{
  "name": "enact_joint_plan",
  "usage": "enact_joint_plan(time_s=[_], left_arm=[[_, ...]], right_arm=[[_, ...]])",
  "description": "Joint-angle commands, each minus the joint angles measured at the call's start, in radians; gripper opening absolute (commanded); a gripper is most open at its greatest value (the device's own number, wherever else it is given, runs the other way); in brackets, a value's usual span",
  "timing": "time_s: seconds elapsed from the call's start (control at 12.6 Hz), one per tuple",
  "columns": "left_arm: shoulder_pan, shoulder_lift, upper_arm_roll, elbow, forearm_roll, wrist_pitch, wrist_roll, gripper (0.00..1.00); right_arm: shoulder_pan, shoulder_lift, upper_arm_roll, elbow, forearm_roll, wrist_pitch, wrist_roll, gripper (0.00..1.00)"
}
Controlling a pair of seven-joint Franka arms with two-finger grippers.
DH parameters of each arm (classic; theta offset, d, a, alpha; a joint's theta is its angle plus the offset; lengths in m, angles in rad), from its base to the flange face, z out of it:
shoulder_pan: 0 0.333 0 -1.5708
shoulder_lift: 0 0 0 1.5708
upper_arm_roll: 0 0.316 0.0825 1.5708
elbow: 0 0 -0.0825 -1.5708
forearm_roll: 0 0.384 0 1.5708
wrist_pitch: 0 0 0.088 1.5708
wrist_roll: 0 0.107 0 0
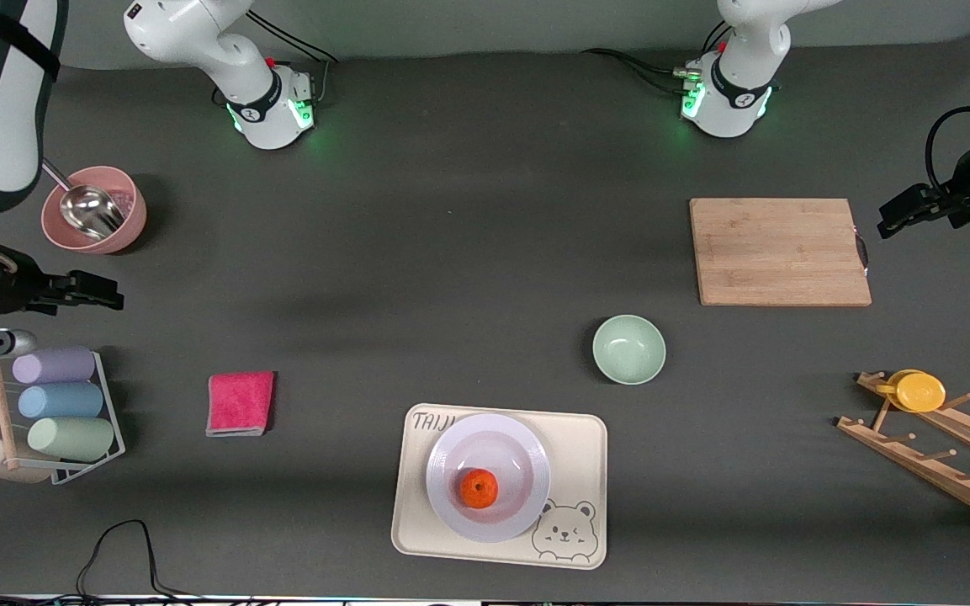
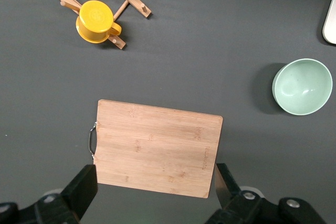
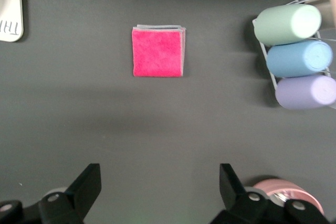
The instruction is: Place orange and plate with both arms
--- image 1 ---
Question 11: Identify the white round plate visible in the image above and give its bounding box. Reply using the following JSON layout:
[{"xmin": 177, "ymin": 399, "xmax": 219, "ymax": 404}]
[{"xmin": 426, "ymin": 412, "xmax": 551, "ymax": 544}]

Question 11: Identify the orange fruit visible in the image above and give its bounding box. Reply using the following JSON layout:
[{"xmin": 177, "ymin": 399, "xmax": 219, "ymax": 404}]
[{"xmin": 459, "ymin": 468, "xmax": 500, "ymax": 511}]

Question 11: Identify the metal scoop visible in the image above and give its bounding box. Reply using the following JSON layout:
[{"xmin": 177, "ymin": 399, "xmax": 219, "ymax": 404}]
[{"xmin": 37, "ymin": 157, "xmax": 126, "ymax": 241}]

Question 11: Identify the pink bowl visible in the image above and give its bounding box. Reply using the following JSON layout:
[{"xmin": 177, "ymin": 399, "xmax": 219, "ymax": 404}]
[{"xmin": 40, "ymin": 165, "xmax": 148, "ymax": 255}]

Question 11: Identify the pale purple cup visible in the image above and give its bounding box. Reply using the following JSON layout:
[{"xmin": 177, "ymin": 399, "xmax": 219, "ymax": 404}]
[{"xmin": 12, "ymin": 347, "xmax": 97, "ymax": 385}]

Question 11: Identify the pale blue cup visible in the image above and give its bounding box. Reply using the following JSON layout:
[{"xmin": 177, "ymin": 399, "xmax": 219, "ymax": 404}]
[{"xmin": 18, "ymin": 382, "xmax": 105, "ymax": 420}]

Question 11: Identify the wooden cutting board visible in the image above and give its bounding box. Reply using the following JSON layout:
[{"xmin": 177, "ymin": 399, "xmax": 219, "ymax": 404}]
[{"xmin": 690, "ymin": 198, "xmax": 872, "ymax": 307}]

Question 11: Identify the pale green cup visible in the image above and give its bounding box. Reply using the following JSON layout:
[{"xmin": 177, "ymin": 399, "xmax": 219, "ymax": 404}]
[{"xmin": 27, "ymin": 417, "xmax": 116, "ymax": 462}]

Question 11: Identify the pink folded cloth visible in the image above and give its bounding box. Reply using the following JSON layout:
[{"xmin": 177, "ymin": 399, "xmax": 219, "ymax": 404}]
[{"xmin": 205, "ymin": 371, "xmax": 276, "ymax": 438}]

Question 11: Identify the yellow mug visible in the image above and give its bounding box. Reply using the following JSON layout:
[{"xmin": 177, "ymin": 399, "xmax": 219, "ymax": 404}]
[{"xmin": 876, "ymin": 369, "xmax": 947, "ymax": 413}]

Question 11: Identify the wooden peg rack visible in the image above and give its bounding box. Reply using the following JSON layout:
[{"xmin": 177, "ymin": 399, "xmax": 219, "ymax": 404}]
[{"xmin": 836, "ymin": 370, "xmax": 970, "ymax": 531}]

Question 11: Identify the pale green bowl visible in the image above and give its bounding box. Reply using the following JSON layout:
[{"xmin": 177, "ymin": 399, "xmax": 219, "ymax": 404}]
[{"xmin": 592, "ymin": 314, "xmax": 667, "ymax": 386}]

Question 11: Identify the cream bear print tray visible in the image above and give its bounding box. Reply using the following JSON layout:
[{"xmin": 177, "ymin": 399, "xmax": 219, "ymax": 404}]
[{"xmin": 390, "ymin": 403, "xmax": 609, "ymax": 571}]

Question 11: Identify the white wire cup rack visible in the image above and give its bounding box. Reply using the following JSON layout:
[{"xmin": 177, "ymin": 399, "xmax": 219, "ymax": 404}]
[{"xmin": 0, "ymin": 338, "xmax": 127, "ymax": 486}]

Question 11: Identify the black loose cable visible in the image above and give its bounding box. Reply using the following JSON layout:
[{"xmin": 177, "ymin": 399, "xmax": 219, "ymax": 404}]
[{"xmin": 0, "ymin": 519, "xmax": 284, "ymax": 606}]

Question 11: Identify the black base cable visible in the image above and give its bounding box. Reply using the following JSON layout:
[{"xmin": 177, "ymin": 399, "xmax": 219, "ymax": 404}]
[
  {"xmin": 247, "ymin": 10, "xmax": 347, "ymax": 106},
  {"xmin": 580, "ymin": 17, "xmax": 734, "ymax": 95}
]

